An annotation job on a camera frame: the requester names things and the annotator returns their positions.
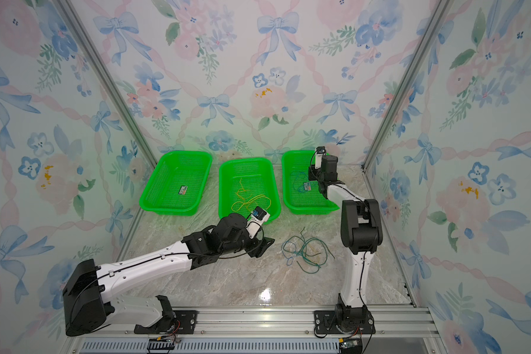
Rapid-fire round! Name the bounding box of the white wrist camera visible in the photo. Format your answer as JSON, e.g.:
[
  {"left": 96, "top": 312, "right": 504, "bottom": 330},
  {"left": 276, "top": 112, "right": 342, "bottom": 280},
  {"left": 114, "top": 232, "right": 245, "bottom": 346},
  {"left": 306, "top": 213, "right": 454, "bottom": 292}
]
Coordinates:
[
  {"left": 314, "top": 146, "right": 338, "bottom": 182},
  {"left": 246, "top": 206, "right": 270, "bottom": 239}
]

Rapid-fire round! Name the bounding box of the blue cable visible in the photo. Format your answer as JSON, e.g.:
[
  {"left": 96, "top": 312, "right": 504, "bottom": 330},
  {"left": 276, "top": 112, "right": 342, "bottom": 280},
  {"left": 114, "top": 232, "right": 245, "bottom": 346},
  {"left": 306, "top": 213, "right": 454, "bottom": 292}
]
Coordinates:
[{"left": 290, "top": 170, "right": 311, "bottom": 195}]

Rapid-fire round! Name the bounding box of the left green plastic basket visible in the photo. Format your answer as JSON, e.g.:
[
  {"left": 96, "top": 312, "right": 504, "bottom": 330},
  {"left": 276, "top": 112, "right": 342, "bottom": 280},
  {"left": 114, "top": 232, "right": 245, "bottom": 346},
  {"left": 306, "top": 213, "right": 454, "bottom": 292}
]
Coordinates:
[{"left": 140, "top": 150, "right": 212, "bottom": 216}]

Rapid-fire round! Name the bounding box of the coloured cable pile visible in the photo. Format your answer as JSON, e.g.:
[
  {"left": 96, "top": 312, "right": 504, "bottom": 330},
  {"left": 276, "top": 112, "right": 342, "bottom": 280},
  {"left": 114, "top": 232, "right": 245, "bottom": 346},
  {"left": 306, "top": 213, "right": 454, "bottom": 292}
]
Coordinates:
[{"left": 281, "top": 227, "right": 336, "bottom": 275}]

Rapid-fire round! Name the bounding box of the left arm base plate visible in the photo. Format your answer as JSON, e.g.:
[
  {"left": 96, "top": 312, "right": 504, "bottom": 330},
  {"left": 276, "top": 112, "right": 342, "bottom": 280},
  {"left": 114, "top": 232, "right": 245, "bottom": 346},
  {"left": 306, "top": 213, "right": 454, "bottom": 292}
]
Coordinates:
[{"left": 134, "top": 310, "right": 199, "bottom": 335}]

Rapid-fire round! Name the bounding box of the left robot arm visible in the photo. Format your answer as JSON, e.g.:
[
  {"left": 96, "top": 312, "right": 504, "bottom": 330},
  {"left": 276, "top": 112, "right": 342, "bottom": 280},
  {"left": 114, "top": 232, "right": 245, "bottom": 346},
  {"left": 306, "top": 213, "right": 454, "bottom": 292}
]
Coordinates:
[{"left": 62, "top": 207, "right": 274, "bottom": 337}]

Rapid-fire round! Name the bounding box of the left aluminium corner post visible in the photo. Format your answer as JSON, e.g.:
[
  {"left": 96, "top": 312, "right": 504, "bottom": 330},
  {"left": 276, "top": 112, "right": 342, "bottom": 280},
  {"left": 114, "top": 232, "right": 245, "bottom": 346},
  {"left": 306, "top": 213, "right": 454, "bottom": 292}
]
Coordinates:
[{"left": 53, "top": 0, "right": 157, "bottom": 169}]

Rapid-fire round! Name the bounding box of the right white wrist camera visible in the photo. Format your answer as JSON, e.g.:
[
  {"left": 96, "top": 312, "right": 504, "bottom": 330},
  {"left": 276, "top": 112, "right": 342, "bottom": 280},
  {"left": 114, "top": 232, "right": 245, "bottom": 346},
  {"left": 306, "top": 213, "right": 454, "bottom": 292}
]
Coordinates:
[{"left": 314, "top": 146, "right": 338, "bottom": 182}]

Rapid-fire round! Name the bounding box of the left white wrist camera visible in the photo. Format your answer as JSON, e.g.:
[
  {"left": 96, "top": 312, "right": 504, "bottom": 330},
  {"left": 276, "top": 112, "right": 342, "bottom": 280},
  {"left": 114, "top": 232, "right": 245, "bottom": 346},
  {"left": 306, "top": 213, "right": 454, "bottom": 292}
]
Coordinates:
[{"left": 246, "top": 206, "right": 270, "bottom": 239}]

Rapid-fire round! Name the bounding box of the right aluminium corner post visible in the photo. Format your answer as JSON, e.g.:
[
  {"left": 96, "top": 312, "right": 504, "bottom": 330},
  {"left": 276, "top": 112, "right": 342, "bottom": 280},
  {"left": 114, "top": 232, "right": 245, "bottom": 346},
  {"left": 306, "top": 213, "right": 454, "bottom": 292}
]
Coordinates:
[{"left": 361, "top": 0, "right": 451, "bottom": 173}]

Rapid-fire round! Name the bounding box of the aluminium corner post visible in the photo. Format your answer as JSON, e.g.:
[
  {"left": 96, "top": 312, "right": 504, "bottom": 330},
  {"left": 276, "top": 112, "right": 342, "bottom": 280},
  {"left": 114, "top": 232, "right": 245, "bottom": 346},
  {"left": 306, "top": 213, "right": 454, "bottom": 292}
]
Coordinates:
[
  {"left": 53, "top": 0, "right": 157, "bottom": 169},
  {"left": 361, "top": 0, "right": 451, "bottom": 173}
]

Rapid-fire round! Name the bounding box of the middle green plastic basket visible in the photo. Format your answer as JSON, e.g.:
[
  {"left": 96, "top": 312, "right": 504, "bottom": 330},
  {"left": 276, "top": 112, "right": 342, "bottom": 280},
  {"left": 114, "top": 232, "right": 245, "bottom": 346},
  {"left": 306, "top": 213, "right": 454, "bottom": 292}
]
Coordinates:
[{"left": 218, "top": 158, "right": 282, "bottom": 223}]

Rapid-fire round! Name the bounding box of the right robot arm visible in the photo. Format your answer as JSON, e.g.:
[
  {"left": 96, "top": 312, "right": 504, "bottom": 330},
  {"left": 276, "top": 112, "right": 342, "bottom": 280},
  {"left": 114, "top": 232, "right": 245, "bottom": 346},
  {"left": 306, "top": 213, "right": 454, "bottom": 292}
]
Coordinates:
[{"left": 309, "top": 156, "right": 383, "bottom": 335}]

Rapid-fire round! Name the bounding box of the right green plastic basket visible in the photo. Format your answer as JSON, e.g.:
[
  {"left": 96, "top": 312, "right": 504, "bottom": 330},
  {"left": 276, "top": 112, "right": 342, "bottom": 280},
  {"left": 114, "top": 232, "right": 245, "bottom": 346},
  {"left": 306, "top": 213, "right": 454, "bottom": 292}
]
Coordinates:
[{"left": 282, "top": 150, "right": 339, "bottom": 215}]

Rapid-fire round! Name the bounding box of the green plastic basket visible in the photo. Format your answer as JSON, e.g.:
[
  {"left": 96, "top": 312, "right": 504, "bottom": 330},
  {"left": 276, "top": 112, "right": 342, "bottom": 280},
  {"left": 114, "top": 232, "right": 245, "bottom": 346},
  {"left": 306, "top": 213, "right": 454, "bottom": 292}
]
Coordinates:
[
  {"left": 140, "top": 150, "right": 212, "bottom": 216},
  {"left": 218, "top": 158, "right": 282, "bottom": 223},
  {"left": 282, "top": 150, "right": 339, "bottom": 215}
]

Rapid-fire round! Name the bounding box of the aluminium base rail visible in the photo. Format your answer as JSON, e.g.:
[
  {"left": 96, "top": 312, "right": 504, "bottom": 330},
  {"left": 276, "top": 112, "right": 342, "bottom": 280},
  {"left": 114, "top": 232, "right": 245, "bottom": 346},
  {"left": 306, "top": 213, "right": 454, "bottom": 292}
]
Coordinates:
[{"left": 59, "top": 305, "right": 446, "bottom": 353}]

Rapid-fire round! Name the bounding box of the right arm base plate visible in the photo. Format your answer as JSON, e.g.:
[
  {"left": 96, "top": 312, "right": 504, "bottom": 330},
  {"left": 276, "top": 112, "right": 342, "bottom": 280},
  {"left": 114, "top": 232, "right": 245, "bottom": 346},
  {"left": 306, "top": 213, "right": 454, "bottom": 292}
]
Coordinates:
[{"left": 314, "top": 308, "right": 376, "bottom": 336}]

